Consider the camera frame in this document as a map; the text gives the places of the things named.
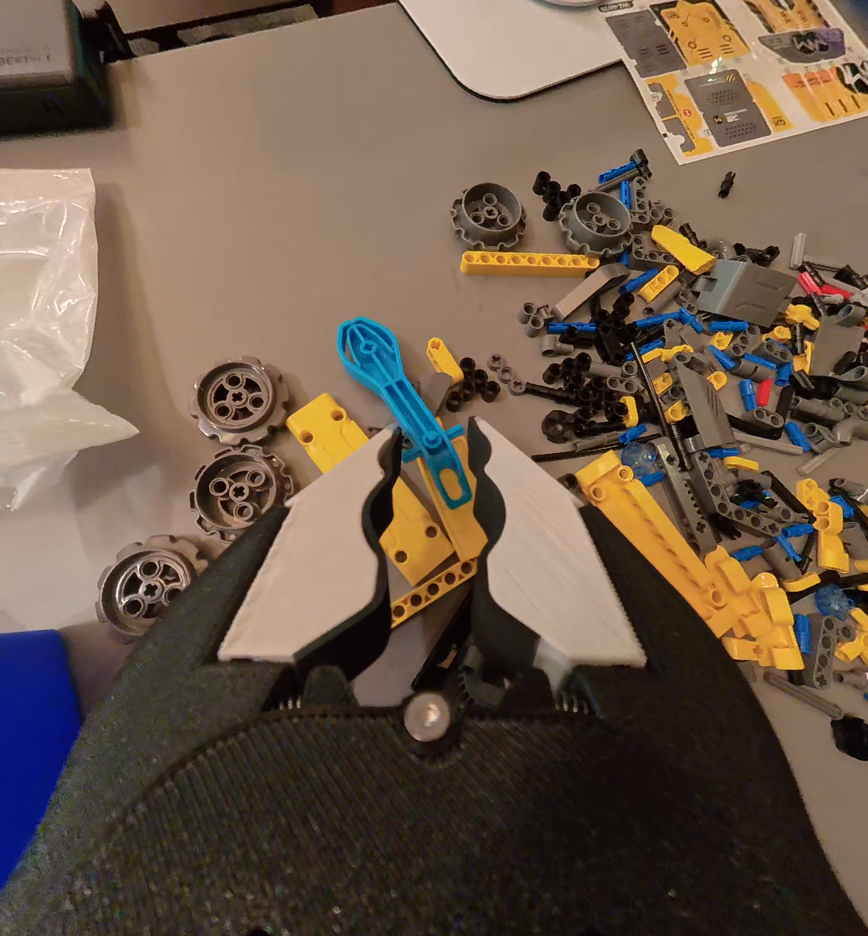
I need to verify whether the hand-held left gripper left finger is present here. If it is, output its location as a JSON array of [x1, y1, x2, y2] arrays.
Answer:
[[218, 427, 404, 677]]

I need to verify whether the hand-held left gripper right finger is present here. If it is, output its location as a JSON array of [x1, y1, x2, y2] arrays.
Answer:
[[468, 417, 647, 687]]

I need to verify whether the long yellow panel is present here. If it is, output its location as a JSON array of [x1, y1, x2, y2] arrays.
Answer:
[[285, 392, 451, 586]]

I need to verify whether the blue brick separator tool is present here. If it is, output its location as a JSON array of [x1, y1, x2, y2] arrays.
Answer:
[[336, 316, 473, 509]]

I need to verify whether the pile of small toy building parts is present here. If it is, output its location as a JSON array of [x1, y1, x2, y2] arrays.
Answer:
[[427, 150, 868, 725]]

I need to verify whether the grey toothed toy wheel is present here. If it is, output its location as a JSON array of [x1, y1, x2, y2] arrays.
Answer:
[[98, 535, 210, 644], [558, 192, 637, 257], [450, 183, 527, 250], [189, 356, 279, 445], [189, 444, 294, 544]]

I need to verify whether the long yellow holed beam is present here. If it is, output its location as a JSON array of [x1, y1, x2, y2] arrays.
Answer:
[[461, 251, 601, 277]]

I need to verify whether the black round part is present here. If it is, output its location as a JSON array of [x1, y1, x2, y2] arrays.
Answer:
[[829, 715, 868, 763]]

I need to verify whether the plain blue panel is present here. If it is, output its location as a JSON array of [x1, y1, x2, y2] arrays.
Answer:
[[0, 629, 81, 936]]

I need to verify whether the clear plastic bag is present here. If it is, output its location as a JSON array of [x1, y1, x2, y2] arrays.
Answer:
[[0, 167, 140, 513]]

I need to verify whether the yellow grey sticker sheet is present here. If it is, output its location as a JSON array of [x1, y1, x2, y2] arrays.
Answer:
[[604, 0, 868, 165]]

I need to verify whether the white monitor stand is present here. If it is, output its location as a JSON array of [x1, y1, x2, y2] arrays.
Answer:
[[397, 0, 625, 99]]

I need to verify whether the black box device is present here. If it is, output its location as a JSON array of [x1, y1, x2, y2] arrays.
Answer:
[[0, 0, 117, 141]]

